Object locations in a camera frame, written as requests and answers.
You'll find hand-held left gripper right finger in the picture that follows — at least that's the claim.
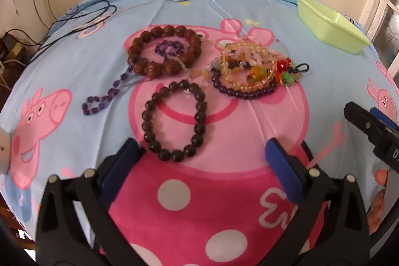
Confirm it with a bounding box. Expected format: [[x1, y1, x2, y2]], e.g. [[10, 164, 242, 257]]
[[259, 138, 371, 266]]

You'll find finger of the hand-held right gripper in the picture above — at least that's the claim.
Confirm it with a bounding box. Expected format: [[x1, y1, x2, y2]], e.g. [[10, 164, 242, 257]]
[[369, 107, 399, 131], [344, 102, 387, 138]]

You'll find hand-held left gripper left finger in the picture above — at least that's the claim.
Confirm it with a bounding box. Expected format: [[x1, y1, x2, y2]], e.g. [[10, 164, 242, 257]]
[[36, 138, 147, 266]]

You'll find dark round bead bracelet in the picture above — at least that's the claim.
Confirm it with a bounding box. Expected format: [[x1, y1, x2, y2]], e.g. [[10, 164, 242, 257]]
[[142, 81, 208, 163]]

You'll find purple bead necklace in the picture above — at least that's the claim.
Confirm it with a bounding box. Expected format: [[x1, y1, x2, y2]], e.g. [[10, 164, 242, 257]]
[[82, 40, 184, 116]]

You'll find dark purple bead bracelet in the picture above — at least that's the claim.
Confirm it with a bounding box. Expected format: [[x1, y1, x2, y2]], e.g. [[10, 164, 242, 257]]
[[212, 71, 278, 101]]

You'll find red bead charm black cord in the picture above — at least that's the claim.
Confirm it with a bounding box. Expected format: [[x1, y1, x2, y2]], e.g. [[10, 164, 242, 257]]
[[274, 57, 310, 86]]

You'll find green plastic basket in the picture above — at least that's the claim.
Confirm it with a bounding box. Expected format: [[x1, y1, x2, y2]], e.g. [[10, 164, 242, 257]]
[[296, 0, 373, 55]]

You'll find multicoloured stone chip bracelet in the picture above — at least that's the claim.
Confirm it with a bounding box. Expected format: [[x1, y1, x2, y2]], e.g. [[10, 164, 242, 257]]
[[225, 49, 272, 83]]

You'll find pale crystal bead string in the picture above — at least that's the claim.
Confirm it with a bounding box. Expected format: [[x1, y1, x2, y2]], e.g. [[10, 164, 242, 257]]
[[175, 57, 220, 88]]

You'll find brown wooden bead bracelet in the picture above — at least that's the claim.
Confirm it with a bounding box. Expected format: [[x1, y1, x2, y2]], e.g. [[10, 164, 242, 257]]
[[127, 25, 202, 81]]

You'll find person's right hand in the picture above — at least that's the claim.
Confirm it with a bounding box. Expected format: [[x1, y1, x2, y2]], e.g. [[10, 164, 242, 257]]
[[367, 169, 390, 235]]

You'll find cartoon pig printed blanket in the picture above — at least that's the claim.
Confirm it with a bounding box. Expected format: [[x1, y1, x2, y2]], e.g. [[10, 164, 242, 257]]
[[0, 0, 396, 266]]

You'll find black cable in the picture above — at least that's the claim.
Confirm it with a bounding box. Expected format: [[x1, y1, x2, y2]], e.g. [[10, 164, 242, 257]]
[[29, 1, 117, 62]]

